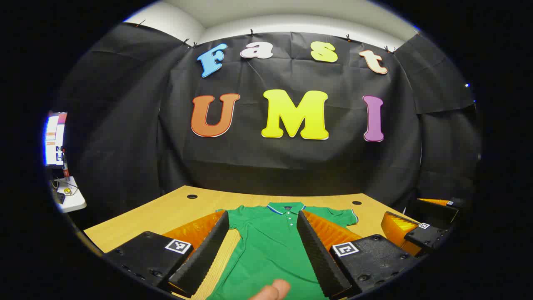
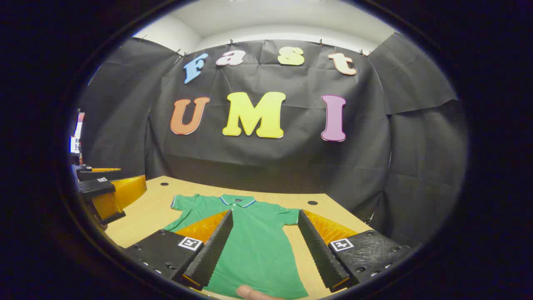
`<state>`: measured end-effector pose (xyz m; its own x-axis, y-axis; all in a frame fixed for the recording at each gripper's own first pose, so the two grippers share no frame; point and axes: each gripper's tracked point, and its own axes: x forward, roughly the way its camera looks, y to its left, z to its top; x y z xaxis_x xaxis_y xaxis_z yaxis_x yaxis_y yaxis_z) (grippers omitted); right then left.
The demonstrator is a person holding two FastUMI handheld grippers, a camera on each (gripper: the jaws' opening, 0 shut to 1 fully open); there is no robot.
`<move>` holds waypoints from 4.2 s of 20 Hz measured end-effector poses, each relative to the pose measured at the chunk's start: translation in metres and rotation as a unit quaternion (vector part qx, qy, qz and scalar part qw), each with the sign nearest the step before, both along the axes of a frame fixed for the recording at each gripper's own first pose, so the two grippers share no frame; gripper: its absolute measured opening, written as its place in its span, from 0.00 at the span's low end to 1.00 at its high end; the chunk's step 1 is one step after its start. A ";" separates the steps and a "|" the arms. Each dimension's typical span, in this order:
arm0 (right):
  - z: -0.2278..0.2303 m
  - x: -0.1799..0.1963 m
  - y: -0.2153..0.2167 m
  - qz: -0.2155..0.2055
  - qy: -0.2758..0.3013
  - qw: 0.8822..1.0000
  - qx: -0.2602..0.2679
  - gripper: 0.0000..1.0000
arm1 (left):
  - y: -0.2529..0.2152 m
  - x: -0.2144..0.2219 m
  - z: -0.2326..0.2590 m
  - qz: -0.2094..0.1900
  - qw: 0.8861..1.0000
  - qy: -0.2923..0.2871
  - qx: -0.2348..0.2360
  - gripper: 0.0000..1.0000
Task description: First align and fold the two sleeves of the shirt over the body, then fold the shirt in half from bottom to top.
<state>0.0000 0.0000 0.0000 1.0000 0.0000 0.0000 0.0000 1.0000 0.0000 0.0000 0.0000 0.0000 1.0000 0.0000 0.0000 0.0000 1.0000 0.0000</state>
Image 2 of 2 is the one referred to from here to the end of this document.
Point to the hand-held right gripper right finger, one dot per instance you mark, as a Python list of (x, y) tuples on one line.
[(318, 254)]

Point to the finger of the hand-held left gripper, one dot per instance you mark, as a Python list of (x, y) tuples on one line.
[(89, 174), (98, 186)]

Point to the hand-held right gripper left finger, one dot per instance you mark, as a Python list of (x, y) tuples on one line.
[(212, 254)]

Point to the green T-shirt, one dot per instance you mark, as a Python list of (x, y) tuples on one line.
[(258, 246)]

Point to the computer monitor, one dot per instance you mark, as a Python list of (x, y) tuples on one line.
[(75, 145)]

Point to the black backdrop cloth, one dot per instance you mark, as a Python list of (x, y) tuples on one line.
[(270, 166)]

